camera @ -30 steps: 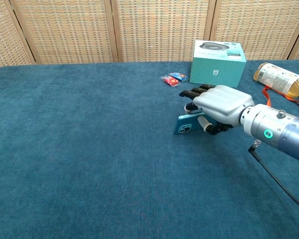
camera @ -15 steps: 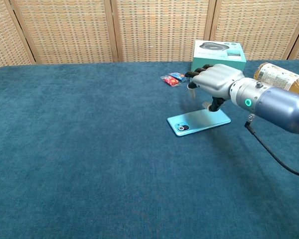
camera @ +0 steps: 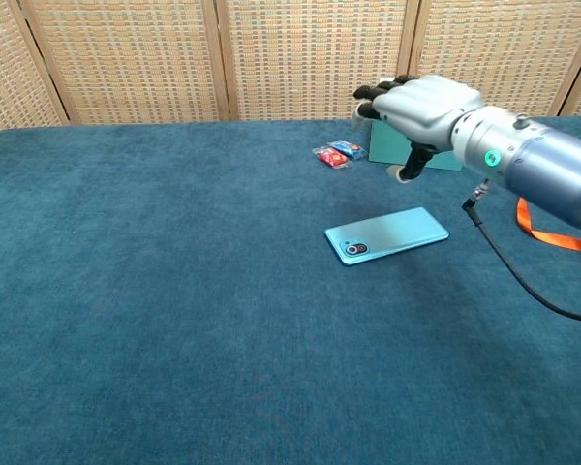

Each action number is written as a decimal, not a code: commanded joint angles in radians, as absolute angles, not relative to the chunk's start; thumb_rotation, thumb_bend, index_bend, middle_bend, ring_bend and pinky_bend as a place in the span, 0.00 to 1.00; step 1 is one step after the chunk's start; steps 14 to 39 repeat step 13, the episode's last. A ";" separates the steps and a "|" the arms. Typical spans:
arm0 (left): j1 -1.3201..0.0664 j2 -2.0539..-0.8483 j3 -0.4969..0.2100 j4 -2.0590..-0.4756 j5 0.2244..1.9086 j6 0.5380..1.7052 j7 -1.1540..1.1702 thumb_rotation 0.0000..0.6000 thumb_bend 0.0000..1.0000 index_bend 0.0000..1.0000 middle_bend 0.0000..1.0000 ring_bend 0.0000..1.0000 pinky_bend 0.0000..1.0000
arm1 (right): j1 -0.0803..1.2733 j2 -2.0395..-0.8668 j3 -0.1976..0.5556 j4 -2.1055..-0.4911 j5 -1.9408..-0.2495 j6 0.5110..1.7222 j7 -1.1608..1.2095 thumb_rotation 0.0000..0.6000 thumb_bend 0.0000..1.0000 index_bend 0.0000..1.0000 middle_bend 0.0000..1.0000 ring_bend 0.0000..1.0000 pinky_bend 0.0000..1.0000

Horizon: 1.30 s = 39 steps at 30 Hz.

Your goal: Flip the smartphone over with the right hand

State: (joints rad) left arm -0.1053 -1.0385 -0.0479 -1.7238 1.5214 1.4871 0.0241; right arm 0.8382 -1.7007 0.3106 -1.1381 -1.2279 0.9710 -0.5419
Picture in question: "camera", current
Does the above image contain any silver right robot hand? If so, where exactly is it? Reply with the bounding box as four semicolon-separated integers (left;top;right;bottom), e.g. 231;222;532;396
352;74;485;186

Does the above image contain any blue smartphone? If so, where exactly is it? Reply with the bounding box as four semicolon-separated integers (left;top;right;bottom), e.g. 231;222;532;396
323;206;450;267

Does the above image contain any teal speaker box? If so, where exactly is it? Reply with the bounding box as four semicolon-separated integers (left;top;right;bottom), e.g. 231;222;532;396
368;77;465;172

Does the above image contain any blue candy packet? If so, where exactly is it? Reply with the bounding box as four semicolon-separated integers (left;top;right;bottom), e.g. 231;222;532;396
329;139;368;161

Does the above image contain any red candy packet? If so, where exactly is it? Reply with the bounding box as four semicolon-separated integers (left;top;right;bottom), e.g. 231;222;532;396
312;146;353;170

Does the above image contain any woven folding screen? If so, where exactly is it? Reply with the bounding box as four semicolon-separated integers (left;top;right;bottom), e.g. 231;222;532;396
0;0;581;140

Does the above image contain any blue table cloth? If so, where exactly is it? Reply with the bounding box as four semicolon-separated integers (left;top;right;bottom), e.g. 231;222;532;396
0;114;581;465

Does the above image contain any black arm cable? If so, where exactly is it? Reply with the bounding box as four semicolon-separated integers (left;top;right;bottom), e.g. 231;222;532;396
461;178;581;325

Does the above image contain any orange ribbon lanyard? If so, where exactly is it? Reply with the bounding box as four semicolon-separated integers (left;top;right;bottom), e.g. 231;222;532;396
516;197;581;282

